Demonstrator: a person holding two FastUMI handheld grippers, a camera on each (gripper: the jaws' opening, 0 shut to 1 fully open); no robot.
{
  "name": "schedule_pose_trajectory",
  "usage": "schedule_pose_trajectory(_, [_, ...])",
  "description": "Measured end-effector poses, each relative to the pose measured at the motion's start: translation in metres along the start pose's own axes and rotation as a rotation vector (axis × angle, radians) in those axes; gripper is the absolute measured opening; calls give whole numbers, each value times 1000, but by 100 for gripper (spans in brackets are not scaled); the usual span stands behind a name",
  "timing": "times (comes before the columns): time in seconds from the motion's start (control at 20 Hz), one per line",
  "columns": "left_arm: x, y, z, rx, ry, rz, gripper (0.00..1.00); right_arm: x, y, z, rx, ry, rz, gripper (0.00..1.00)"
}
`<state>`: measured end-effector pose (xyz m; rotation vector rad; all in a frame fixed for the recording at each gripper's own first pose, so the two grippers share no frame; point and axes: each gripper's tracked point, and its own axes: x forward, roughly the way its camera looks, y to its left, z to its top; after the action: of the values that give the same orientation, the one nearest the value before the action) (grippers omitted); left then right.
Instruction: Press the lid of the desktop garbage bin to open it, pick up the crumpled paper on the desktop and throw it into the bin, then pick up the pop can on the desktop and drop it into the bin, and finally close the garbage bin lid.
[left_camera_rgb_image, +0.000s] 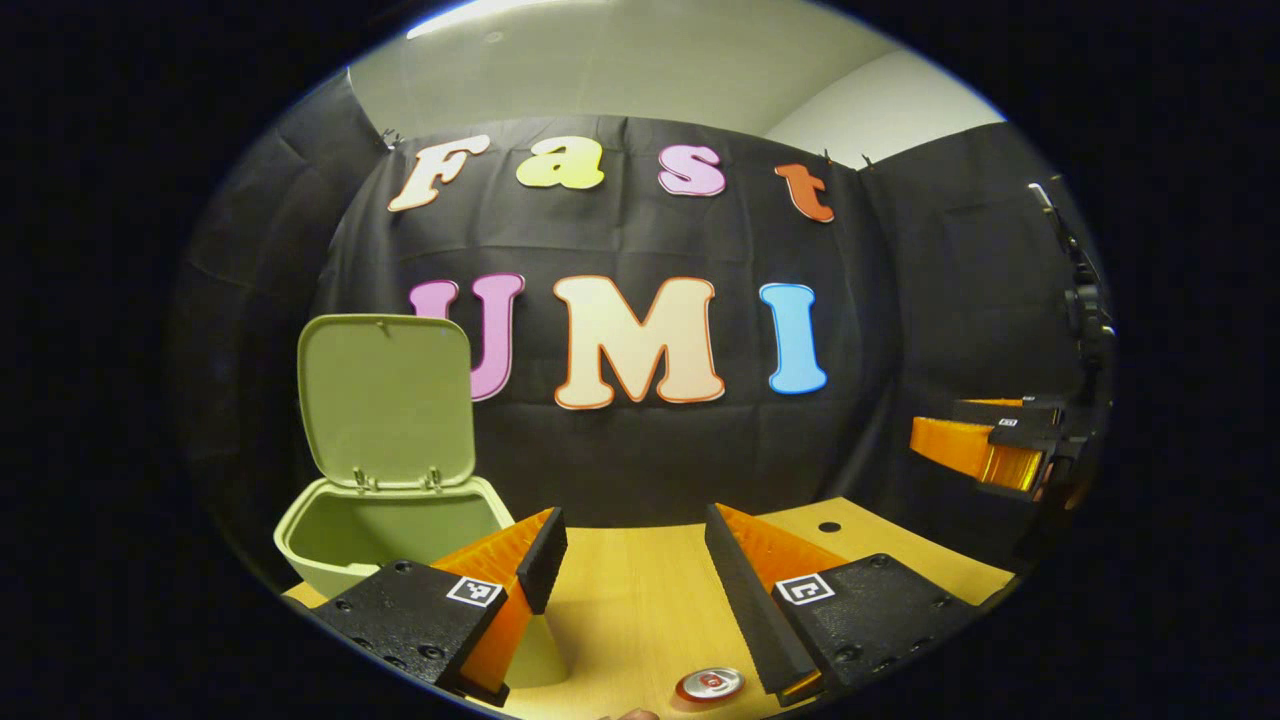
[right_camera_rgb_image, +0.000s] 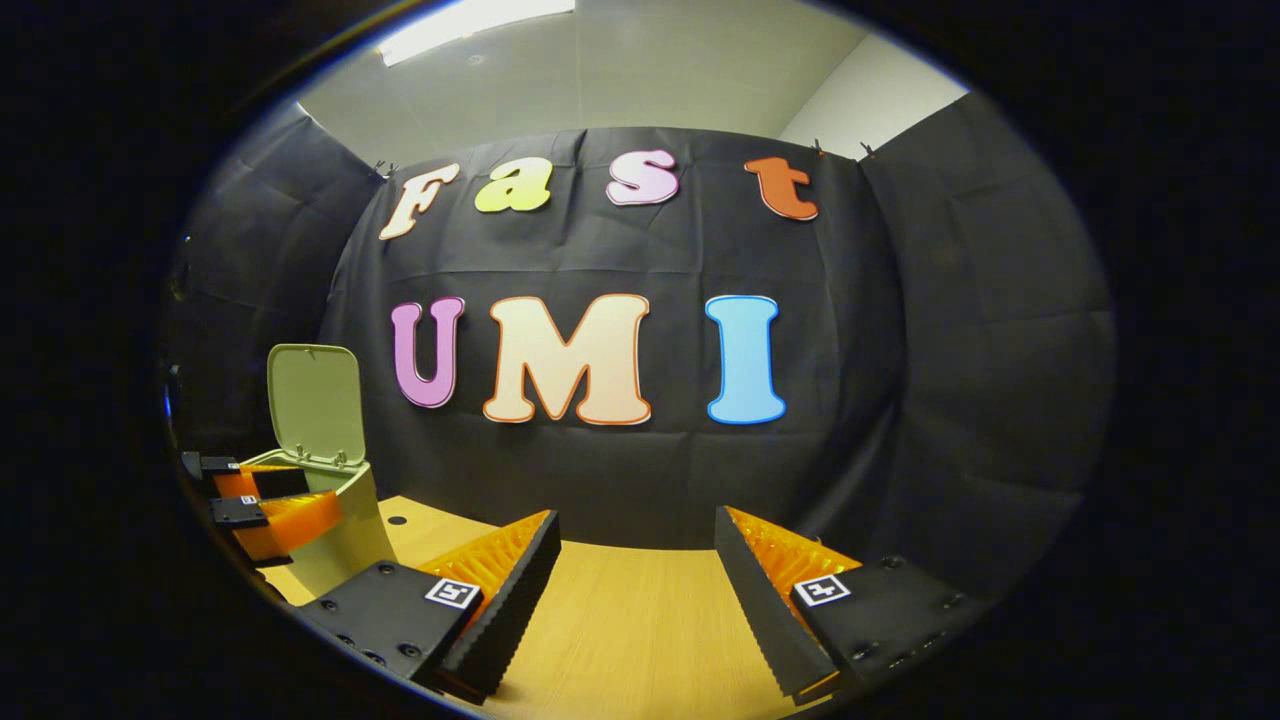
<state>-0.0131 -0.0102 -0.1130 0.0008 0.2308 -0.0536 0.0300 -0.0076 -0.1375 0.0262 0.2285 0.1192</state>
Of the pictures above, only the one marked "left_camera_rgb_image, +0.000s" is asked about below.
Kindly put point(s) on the black backdrop cloth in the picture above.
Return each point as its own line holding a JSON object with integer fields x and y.
{"x": 900, "y": 300}

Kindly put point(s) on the wooden desktop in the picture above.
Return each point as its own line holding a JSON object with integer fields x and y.
{"x": 640, "y": 600}

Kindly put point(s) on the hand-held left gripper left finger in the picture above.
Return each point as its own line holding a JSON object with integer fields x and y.
{"x": 540, "y": 563}

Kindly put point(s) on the green desktop garbage bin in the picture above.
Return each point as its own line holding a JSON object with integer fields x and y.
{"x": 385, "y": 400}

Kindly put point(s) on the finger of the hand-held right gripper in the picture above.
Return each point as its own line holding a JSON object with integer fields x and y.
{"x": 950, "y": 445}

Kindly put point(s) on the red pop can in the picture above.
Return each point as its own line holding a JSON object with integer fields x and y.
{"x": 710, "y": 684}

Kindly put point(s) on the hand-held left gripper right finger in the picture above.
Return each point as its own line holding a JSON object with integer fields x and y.
{"x": 760, "y": 620}

